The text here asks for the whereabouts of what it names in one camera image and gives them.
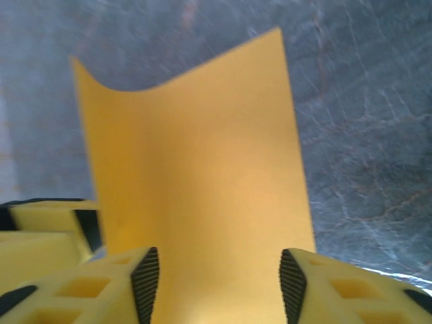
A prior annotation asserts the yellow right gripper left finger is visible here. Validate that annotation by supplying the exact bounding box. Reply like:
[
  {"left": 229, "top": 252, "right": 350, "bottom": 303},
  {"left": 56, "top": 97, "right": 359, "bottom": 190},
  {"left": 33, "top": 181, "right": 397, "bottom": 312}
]
[{"left": 0, "top": 246, "right": 159, "bottom": 324}]

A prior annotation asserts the yellow paper sheet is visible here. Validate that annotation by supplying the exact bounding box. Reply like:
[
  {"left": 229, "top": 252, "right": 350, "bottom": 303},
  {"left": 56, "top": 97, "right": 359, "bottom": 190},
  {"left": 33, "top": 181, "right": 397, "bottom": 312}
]
[{"left": 68, "top": 26, "right": 317, "bottom": 324}]

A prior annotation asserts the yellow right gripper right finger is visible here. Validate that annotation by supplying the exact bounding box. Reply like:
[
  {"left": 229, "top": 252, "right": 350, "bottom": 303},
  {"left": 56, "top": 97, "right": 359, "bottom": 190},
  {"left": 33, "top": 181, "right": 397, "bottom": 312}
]
[{"left": 278, "top": 248, "right": 432, "bottom": 324}]

